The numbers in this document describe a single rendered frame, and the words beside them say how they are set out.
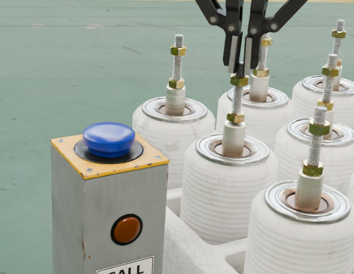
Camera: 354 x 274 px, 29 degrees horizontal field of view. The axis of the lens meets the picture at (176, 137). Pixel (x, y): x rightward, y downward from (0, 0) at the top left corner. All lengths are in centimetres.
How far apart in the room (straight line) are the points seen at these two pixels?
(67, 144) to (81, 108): 94
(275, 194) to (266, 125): 21
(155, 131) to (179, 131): 3
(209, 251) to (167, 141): 15
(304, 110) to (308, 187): 31
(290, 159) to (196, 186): 12
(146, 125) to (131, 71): 97
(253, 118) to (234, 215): 17
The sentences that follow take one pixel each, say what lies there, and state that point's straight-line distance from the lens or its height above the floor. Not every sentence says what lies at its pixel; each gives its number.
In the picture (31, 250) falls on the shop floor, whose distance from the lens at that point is 99.
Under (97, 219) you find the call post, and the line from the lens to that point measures 51.
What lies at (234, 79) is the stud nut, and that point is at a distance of 66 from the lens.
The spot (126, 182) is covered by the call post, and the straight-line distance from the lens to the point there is 50.
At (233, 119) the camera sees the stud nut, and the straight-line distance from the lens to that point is 67.
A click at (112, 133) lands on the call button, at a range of 52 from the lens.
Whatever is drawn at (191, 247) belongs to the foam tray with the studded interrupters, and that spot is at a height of 18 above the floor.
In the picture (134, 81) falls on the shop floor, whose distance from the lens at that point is 165.
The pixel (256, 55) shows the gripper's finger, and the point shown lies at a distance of 65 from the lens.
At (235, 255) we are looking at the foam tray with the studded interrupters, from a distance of 66.
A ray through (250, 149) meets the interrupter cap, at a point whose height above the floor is 25.
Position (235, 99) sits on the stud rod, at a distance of 67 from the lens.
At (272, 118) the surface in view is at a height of 24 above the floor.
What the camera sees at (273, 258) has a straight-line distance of 59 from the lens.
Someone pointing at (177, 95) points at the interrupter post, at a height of 27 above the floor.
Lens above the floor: 53
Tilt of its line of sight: 23 degrees down
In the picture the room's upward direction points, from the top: 4 degrees clockwise
